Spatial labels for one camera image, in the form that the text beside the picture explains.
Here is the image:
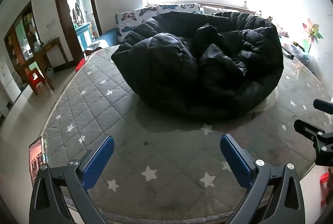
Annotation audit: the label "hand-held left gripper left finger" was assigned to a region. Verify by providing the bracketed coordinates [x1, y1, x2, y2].
[29, 135, 115, 224]

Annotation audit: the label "colourful pinwheel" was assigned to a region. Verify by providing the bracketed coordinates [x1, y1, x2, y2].
[302, 18, 324, 54]

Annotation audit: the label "butterfly print pillow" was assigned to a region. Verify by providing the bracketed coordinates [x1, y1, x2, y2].
[157, 3, 201, 15]
[115, 7, 159, 45]

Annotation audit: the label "dark patterned cloth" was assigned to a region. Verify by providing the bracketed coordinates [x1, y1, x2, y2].
[85, 41, 108, 56]

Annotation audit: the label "clear plastic bag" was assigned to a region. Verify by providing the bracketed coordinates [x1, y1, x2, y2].
[283, 39, 311, 61]

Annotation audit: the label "brown door frame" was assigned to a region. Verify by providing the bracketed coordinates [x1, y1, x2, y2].
[53, 0, 103, 52]

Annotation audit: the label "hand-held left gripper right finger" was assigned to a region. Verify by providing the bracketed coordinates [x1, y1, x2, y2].
[220, 134, 305, 224]

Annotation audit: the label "blue cabinet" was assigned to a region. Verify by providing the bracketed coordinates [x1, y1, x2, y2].
[74, 22, 94, 51]

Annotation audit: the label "white refrigerator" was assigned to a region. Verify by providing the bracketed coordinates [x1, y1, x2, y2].
[0, 56, 22, 118]

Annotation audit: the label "wooden table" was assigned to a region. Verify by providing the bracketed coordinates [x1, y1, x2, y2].
[18, 37, 69, 96]

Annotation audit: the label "red plastic stool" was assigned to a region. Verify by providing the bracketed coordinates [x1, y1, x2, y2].
[75, 58, 86, 73]
[26, 69, 46, 91]
[319, 172, 330, 205]

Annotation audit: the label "smartphone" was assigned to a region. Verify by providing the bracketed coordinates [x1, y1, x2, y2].
[29, 136, 47, 185]

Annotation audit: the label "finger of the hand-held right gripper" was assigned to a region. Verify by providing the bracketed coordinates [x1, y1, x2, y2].
[294, 119, 333, 166]
[313, 99, 333, 116]

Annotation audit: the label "white pillow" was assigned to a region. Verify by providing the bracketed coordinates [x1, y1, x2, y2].
[202, 6, 242, 15]

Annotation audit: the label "blue padded bed frame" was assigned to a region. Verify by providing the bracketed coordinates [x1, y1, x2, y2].
[92, 28, 120, 49]

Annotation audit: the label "black down jacket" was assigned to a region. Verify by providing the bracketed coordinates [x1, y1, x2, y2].
[111, 11, 285, 120]

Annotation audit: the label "wooden display cabinet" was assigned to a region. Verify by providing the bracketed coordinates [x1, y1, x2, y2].
[4, 0, 42, 74]

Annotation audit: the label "hanging clothes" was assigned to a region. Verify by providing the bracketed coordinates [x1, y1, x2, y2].
[73, 2, 84, 24]

